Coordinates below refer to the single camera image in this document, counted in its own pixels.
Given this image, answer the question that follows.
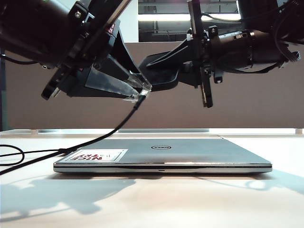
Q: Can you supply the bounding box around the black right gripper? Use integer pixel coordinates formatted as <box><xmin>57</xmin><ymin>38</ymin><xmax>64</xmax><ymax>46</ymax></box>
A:
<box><xmin>139</xmin><ymin>0</ymin><xmax>226</xmax><ymax>109</ymax></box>

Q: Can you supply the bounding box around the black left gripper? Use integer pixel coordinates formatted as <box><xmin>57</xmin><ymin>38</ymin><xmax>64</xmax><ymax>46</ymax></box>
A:
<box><xmin>41</xmin><ymin>0</ymin><xmax>152</xmax><ymax>103</ymax></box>

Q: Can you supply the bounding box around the black charging cable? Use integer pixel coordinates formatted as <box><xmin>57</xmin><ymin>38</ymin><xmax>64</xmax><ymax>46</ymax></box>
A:
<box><xmin>0</xmin><ymin>89</ymin><xmax>152</xmax><ymax>176</ymax></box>

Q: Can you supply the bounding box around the brown desk divider panel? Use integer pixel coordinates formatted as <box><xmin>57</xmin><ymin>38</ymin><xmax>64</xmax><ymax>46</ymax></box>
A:
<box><xmin>6</xmin><ymin>42</ymin><xmax>304</xmax><ymax>130</ymax></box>

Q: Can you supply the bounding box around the white red printed sticker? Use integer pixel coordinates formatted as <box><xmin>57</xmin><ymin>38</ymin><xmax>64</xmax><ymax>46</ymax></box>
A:
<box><xmin>64</xmin><ymin>149</ymin><xmax>129</xmax><ymax>163</ymax></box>

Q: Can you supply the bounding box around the silver Dell laptop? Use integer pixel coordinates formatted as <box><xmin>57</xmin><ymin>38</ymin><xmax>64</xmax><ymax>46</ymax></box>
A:
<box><xmin>53</xmin><ymin>138</ymin><xmax>273</xmax><ymax>174</ymax></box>

